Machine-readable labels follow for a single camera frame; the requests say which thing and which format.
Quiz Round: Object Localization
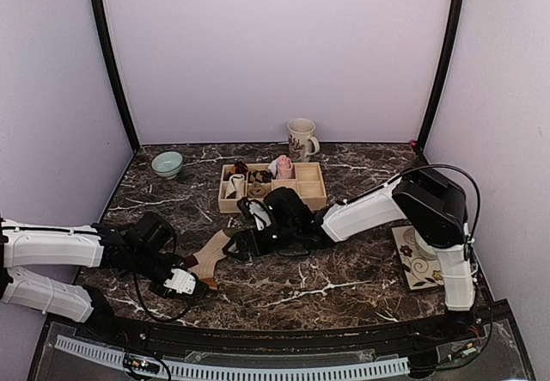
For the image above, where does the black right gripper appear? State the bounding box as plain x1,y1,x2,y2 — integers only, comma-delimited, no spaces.
223,221,298,261

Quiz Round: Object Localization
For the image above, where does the beige striped cuff sock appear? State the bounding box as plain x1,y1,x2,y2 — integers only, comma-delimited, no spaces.
184,228,239,291

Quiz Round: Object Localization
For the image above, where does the wooden compartment organizer box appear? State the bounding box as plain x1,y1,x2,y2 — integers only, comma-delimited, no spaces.
217,163,327,214

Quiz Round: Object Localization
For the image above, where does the pink patterned long sock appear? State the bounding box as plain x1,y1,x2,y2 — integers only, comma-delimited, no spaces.
268,155,294,180

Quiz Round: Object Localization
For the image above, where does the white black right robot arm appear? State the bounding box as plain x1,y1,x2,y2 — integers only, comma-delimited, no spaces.
223,163,479,341

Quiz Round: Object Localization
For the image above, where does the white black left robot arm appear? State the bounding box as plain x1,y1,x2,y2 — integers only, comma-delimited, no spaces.
1,212,208,343

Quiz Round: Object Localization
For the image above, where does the white ribbed rolled sock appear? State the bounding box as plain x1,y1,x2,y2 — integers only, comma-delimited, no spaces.
225,174,246,200

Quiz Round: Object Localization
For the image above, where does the dark argyle rolled sock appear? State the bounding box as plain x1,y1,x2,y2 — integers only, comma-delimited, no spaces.
248,169,273,184

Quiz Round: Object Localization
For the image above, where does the light blue ceramic bowl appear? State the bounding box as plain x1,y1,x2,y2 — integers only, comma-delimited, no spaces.
151,151,183,179

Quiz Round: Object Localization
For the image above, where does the coral pattern ceramic mug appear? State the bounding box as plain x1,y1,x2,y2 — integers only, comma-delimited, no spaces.
287,118,321,163

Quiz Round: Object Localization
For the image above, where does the floral pattern coaster tile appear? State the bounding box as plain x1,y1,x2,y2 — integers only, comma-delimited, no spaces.
392,225,443,292

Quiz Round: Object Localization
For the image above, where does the pale green candle dish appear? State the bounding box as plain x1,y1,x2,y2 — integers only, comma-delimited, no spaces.
407,229,437,260

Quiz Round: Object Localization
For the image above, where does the black front table rail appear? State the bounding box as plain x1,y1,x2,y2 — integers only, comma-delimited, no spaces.
42,298,512,359

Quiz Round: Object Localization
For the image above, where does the white slotted cable duct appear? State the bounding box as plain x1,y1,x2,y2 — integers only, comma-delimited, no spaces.
53,335,410,380

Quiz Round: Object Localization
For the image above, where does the black left frame post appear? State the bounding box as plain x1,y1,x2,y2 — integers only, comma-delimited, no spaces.
90,0,141,153

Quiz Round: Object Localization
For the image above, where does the black frame post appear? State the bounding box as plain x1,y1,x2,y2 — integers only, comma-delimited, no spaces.
90,0,141,153
411,0,463,156

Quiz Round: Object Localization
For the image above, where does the black right frame post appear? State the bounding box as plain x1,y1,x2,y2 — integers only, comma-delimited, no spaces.
411,0,463,156

